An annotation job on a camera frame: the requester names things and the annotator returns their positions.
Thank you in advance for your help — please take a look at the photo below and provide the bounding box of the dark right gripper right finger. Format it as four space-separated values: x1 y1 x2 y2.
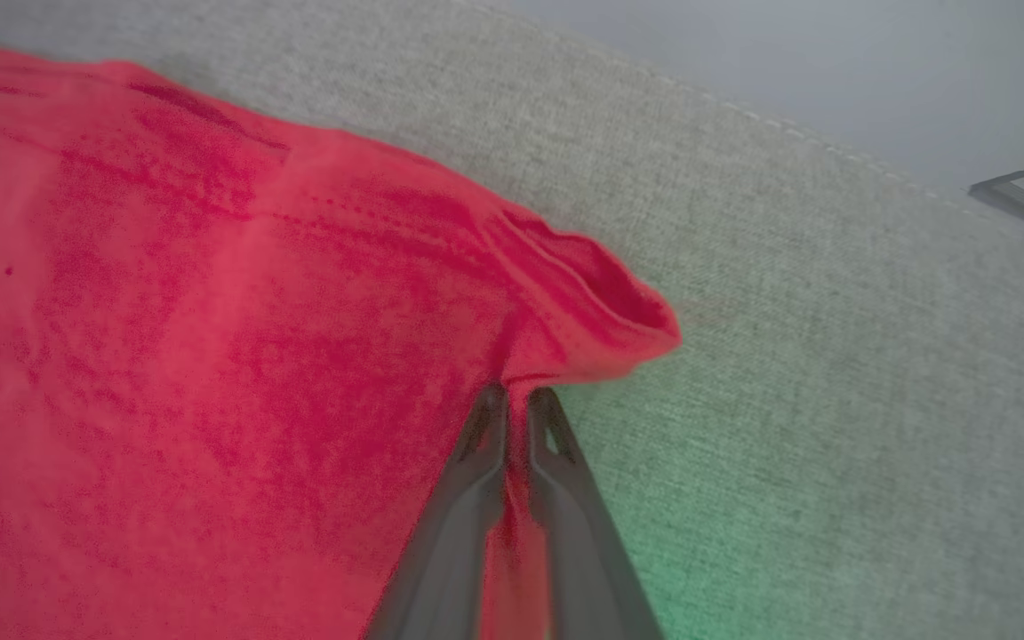
524 386 666 640

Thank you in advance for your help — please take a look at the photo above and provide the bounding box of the red and white garment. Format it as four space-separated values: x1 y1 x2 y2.
0 34 684 640

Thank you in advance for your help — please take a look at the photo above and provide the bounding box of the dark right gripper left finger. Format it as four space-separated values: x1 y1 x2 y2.
364 382 510 640

